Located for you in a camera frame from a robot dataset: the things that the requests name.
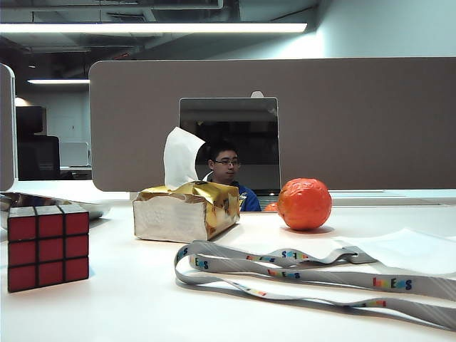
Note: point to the white tissue sheet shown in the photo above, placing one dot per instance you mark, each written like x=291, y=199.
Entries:
x=409, y=253
x=181, y=156

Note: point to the gold tissue box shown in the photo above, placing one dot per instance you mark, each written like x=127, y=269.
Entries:
x=171, y=217

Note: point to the clear tray with items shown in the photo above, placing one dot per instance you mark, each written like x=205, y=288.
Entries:
x=249, y=124

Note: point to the white round sticker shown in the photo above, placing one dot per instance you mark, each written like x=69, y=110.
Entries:
x=257, y=94

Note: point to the dark monitor panel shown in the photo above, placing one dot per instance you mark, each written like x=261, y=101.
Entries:
x=356, y=124

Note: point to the long ceiling light strip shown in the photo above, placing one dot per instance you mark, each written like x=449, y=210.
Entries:
x=142, y=28

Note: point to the short ceiling light strip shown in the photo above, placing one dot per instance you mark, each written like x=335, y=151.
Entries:
x=58, y=81

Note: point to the red Rubik's cube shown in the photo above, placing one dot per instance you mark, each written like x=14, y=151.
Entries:
x=46, y=246

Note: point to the narrow grey desk divider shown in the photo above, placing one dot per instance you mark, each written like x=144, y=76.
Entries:
x=6, y=124

